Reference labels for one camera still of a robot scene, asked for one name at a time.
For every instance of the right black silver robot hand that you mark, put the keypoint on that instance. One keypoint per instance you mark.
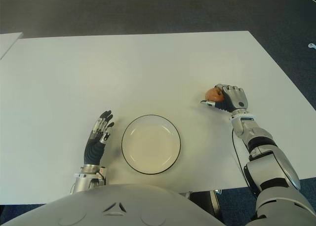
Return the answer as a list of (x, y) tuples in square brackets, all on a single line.
[(235, 97)]

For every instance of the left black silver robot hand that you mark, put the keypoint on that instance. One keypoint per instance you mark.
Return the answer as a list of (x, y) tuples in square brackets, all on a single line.
[(92, 152)]

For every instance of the red yellow apple with sticker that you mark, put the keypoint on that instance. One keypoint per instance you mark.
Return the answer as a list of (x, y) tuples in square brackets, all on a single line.
[(213, 94)]

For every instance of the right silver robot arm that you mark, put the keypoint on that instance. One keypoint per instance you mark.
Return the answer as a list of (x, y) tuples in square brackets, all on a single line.
[(261, 137)]

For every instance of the white plate with black rim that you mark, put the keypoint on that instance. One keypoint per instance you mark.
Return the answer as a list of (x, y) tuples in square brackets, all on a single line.
[(151, 144)]

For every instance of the grey robot torso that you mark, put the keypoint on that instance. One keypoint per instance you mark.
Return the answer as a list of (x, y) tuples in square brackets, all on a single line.
[(111, 211)]

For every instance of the small white floor object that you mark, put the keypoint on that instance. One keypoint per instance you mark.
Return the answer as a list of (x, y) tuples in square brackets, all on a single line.
[(312, 46)]

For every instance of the white side table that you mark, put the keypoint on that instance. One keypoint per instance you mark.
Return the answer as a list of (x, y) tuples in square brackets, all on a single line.
[(7, 44)]

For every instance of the black table leg frame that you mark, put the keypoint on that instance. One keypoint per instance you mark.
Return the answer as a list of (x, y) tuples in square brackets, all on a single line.
[(205, 202)]

